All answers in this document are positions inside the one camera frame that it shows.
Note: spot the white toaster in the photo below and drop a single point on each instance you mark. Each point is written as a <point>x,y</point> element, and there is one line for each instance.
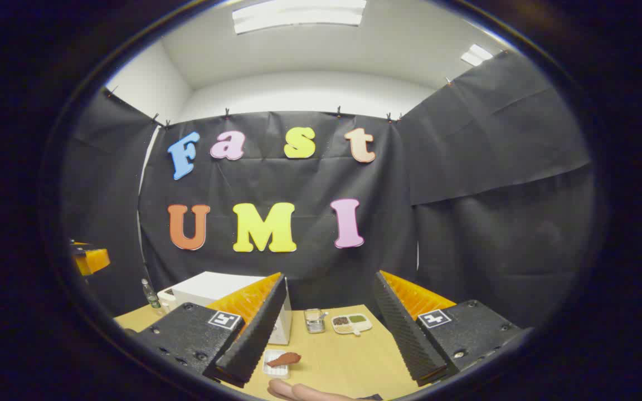
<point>166,301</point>

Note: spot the white microwave oven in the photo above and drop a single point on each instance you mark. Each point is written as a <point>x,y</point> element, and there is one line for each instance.
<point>209,287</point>

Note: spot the small metal tin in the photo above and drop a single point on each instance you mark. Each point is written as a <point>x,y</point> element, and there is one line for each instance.
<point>315,322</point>

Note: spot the black backdrop cloth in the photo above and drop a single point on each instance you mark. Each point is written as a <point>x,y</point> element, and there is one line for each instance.
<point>466,223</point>

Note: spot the white rectangular dish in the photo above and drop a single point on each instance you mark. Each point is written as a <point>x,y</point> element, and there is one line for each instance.
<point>276,370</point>

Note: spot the long ceiling light panel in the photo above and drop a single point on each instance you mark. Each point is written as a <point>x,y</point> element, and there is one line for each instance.
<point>298,15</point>

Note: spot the small ceiling light panel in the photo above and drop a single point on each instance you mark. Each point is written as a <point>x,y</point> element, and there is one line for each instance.
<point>476,54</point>

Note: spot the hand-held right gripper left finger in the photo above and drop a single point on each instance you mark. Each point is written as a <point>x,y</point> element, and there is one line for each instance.
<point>259,328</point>

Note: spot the brown chicken drumstick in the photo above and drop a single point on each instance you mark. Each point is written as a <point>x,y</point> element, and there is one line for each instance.
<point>285,359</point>

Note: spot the divided plate with grains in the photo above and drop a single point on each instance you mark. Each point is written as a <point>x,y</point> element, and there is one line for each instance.
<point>351,324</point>

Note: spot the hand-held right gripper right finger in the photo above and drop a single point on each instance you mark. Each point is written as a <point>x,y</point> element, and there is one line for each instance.
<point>399,328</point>

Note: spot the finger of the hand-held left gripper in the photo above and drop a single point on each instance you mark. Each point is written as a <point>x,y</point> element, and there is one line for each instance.
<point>95,260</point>

